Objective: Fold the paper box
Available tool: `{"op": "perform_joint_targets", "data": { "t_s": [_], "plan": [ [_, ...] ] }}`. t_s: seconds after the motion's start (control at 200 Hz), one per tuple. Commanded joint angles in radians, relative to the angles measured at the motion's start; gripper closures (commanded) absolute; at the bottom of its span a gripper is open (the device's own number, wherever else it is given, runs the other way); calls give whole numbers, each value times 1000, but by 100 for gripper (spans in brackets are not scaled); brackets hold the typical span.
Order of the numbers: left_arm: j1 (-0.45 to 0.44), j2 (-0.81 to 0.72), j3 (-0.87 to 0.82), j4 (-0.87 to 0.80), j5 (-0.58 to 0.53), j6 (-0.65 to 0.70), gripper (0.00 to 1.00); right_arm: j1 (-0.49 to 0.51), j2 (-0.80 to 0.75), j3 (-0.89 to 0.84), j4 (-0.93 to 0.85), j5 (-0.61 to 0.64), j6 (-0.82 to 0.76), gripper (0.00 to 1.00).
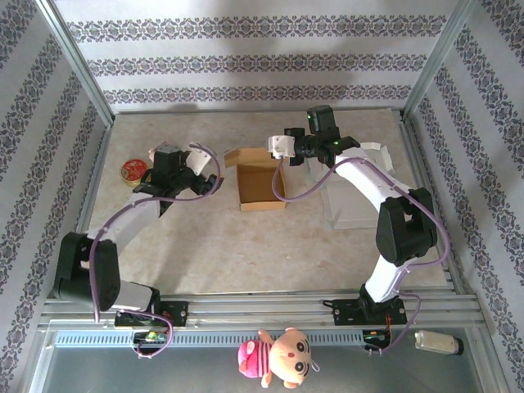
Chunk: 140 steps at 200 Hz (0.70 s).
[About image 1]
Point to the red round tin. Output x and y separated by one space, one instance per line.
134 171

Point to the white and teal cardboard box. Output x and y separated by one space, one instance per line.
352 204

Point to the brown cardboard box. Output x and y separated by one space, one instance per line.
258 184

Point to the white bottle with black cap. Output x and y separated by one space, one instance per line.
436 341

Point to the aluminium corner post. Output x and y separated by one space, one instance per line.
78 65
438 57

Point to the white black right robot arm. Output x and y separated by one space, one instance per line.
405 229

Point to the pink plush doll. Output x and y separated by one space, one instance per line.
282 356

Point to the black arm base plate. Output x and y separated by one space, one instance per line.
344 313
178 313

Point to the small circuit board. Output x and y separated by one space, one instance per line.
374 335
149 337

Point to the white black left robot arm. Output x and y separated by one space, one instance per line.
106 262

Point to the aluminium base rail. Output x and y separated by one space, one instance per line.
262 311

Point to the aluminium side rail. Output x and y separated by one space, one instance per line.
425 180
88 196

